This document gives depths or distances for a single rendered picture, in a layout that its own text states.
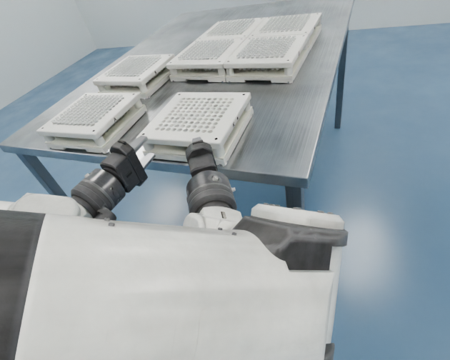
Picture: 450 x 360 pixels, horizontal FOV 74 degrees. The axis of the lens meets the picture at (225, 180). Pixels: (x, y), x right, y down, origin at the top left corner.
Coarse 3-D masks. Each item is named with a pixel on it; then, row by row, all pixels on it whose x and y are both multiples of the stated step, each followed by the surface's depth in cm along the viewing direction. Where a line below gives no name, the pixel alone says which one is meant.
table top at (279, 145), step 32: (320, 0) 163; (352, 0) 153; (160, 32) 178; (192, 32) 165; (320, 32) 128; (320, 64) 106; (160, 96) 111; (256, 96) 97; (288, 96) 93; (320, 96) 90; (32, 128) 113; (256, 128) 84; (288, 128) 81; (320, 128) 78; (96, 160) 91; (160, 160) 81; (256, 160) 74; (288, 160) 71
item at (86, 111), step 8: (80, 104) 100; (88, 104) 98; (96, 104) 97; (104, 104) 96; (72, 112) 97; (80, 112) 95; (88, 112) 94; (96, 112) 92; (64, 120) 94; (72, 120) 92; (80, 120) 91; (88, 120) 91
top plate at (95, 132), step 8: (128, 96) 99; (136, 96) 99; (72, 104) 103; (120, 104) 96; (128, 104) 96; (112, 112) 92; (120, 112) 93; (104, 120) 89; (112, 120) 90; (40, 128) 94; (48, 128) 93; (56, 128) 92; (64, 128) 91; (72, 128) 90; (80, 128) 89; (88, 128) 88; (96, 128) 87; (104, 128) 87; (64, 136) 90; (72, 136) 89; (80, 136) 87; (88, 136) 86; (96, 136) 85
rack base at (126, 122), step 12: (132, 108) 103; (144, 108) 103; (120, 120) 98; (132, 120) 98; (108, 132) 93; (120, 132) 94; (48, 144) 96; (60, 144) 94; (72, 144) 92; (84, 144) 90; (108, 144) 89
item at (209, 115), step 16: (176, 96) 92; (192, 96) 90; (208, 96) 88; (224, 96) 86; (240, 96) 84; (160, 112) 86; (176, 112) 85; (192, 112) 83; (208, 112) 81; (224, 112) 80; (240, 112) 79; (144, 128) 81; (160, 128) 80; (176, 128) 78; (192, 128) 76; (208, 128) 75; (224, 128) 74; (160, 144) 77; (176, 144) 75
